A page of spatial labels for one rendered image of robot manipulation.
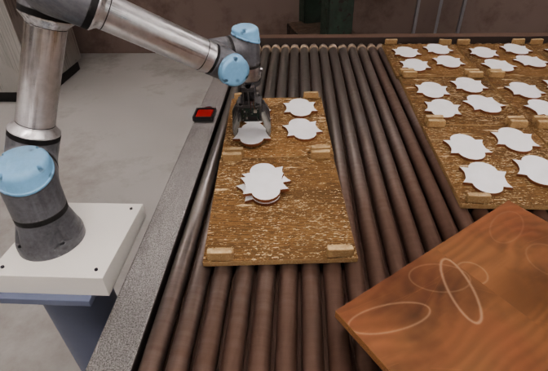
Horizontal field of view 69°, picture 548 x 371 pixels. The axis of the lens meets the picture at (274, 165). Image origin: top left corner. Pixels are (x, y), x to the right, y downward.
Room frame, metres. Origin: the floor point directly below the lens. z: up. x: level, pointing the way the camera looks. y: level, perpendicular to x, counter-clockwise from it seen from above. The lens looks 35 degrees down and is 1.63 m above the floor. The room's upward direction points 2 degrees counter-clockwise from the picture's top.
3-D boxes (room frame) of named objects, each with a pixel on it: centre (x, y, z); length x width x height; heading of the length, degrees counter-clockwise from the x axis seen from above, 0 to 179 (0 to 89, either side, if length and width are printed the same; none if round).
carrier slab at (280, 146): (1.23, -0.01, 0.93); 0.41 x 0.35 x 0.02; 179
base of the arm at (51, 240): (0.71, 0.55, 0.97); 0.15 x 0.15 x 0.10
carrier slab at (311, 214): (0.81, -0.01, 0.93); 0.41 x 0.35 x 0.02; 0
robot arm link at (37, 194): (0.72, 0.55, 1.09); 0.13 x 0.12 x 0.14; 25
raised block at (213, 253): (0.62, 0.13, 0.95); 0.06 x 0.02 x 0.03; 90
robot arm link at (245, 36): (1.10, 0.07, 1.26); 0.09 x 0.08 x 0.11; 115
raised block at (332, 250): (0.62, -0.14, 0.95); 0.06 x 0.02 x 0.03; 90
